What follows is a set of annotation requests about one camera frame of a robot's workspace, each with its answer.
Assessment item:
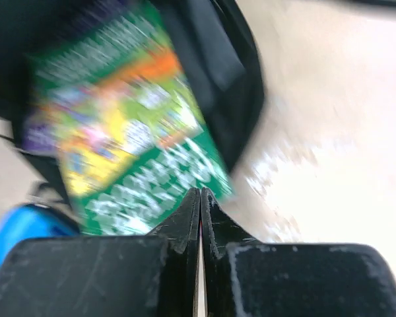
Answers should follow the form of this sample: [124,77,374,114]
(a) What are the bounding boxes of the purple 52-Storey Treehouse book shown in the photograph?
[21,111,56,157]

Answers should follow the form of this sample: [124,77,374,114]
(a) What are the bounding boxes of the green Treehouse book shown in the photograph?
[30,1,233,235]

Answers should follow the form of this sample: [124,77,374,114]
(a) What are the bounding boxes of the black student backpack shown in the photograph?
[0,0,268,212]

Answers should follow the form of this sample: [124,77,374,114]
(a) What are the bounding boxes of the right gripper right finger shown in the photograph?
[201,188,396,316]

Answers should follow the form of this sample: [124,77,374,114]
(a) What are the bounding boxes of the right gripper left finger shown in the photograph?
[0,188,200,316]

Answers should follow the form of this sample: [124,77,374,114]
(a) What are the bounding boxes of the blue dinosaur pencil case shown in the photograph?
[0,203,80,266]

